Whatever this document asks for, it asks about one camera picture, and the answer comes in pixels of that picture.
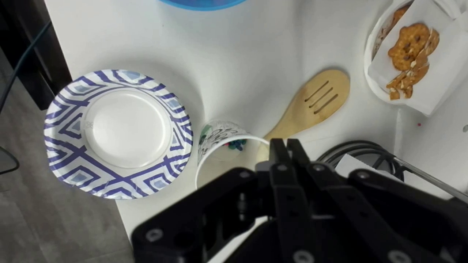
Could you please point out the white paper card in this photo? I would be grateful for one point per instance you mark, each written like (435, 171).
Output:
(351, 164)

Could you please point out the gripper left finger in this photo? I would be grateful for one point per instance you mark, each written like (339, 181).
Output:
(219, 204)

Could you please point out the blue bowl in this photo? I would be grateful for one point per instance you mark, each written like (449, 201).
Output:
(203, 3)

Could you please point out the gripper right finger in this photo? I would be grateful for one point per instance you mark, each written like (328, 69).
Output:
(384, 212)

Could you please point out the white bowl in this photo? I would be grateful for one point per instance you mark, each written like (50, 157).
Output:
(372, 47)

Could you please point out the printed paper coffee cup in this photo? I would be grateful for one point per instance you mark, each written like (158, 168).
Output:
(219, 168)

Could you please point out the dark cabinet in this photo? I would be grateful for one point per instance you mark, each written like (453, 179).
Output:
(40, 47)

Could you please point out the heap of broken cracker pieces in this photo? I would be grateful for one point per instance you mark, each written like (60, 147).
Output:
(411, 78)

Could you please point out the blue patterned paper plate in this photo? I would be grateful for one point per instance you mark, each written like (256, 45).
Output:
(124, 128)

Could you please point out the round pretzel cracker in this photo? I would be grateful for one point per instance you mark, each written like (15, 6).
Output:
(407, 45)

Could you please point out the heap of coloured beads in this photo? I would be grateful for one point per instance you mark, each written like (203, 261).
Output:
(236, 144)

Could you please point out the slotted wooden spatula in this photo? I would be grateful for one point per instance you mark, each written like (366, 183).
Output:
(314, 102)

